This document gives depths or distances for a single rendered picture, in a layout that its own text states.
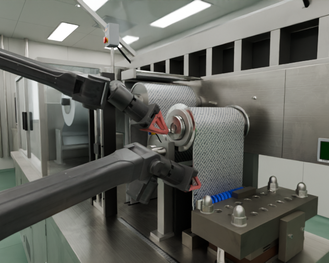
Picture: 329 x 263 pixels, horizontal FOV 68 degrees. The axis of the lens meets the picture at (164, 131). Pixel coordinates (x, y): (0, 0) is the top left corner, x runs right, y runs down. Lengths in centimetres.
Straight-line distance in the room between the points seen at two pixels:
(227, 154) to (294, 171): 275
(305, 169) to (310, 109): 264
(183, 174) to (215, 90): 52
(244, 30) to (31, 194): 89
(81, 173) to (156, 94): 54
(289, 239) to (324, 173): 268
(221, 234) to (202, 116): 33
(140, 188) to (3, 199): 30
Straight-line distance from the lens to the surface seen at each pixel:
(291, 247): 78
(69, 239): 89
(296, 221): 78
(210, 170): 78
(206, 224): 67
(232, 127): 83
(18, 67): 74
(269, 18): 99
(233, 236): 62
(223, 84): 106
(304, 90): 88
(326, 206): 350
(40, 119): 156
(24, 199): 40
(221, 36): 111
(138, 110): 67
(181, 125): 71
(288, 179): 361
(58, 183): 43
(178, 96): 98
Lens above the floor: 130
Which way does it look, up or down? 5 degrees down
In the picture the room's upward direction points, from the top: straight up
